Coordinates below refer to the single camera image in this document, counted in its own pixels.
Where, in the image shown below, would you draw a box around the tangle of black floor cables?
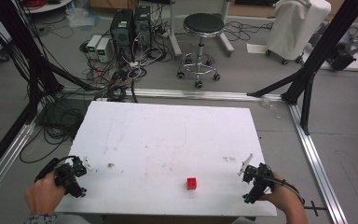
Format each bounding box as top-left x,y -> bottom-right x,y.
19,91 -> 92,164

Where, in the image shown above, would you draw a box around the small black computer tower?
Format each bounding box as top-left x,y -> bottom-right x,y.
133,5 -> 153,49

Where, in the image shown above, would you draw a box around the flat white floor board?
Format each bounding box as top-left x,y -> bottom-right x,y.
246,42 -> 358,73

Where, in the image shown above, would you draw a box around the black round stool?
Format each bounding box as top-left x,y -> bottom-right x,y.
176,12 -> 227,90

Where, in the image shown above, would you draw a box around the large black computer tower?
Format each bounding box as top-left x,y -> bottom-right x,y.
109,8 -> 135,63

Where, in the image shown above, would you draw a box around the black braced frame post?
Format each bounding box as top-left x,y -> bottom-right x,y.
246,0 -> 358,135

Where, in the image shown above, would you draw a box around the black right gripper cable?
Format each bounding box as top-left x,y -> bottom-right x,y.
260,175 -> 306,205

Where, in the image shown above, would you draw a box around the clear plastic bag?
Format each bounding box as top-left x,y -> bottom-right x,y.
65,7 -> 102,30

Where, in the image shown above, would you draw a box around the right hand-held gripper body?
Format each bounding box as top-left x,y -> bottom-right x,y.
241,162 -> 275,205

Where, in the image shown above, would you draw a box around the grey bench power supply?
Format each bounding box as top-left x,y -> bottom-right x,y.
86,34 -> 103,60
95,37 -> 112,63

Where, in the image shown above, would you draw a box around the red toy block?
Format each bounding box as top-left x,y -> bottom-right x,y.
186,176 -> 198,191

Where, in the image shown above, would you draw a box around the round white table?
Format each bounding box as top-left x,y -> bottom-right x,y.
21,0 -> 74,15

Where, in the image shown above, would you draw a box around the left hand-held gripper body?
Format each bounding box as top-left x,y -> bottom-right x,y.
54,156 -> 89,199

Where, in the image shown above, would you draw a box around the long aluminium floor rail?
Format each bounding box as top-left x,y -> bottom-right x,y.
60,86 -> 284,103

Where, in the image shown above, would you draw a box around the person's left sleeve cuff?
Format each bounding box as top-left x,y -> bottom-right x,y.
23,213 -> 59,224

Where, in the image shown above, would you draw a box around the person's right hand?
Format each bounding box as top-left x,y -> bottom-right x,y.
258,172 -> 306,216

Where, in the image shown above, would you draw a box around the white covered cart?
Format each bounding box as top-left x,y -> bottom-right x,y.
265,0 -> 332,65

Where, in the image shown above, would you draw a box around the white table stand legs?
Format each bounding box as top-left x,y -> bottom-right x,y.
167,0 -> 236,60

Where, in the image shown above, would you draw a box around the black frame post with cables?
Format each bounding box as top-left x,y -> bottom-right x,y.
0,0 -> 101,125

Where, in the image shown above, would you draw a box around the black and grey machine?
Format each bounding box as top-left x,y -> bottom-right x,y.
325,31 -> 358,72

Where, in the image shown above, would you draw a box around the person's left hand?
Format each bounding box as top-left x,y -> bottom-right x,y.
24,169 -> 68,217

